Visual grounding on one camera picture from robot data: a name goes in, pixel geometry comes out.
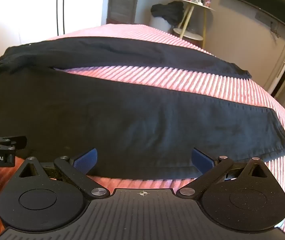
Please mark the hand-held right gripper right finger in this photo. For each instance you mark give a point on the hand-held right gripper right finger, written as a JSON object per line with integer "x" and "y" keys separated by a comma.
{"x": 202, "y": 160}

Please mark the pink striped blanket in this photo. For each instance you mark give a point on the pink striped blanket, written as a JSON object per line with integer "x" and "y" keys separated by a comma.
{"x": 157, "y": 78}

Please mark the round side table gold legs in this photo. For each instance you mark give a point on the round side table gold legs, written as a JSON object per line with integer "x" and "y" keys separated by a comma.
{"x": 197, "y": 4}

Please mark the dark door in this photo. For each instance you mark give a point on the dark door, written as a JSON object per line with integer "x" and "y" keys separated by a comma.
{"x": 122, "y": 0}

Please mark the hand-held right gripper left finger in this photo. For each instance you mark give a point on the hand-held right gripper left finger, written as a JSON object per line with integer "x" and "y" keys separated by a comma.
{"x": 86, "y": 160}

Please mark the black thin lamp pole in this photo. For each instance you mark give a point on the black thin lamp pole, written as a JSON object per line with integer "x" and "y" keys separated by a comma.
{"x": 58, "y": 5}

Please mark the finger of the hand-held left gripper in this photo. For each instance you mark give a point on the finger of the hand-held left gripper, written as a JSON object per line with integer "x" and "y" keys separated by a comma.
{"x": 5, "y": 142}

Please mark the white round bin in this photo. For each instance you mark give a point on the white round bin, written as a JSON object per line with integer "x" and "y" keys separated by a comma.
{"x": 158, "y": 23}

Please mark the black crumpled cloth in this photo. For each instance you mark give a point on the black crumpled cloth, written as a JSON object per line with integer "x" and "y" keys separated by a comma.
{"x": 168, "y": 11}

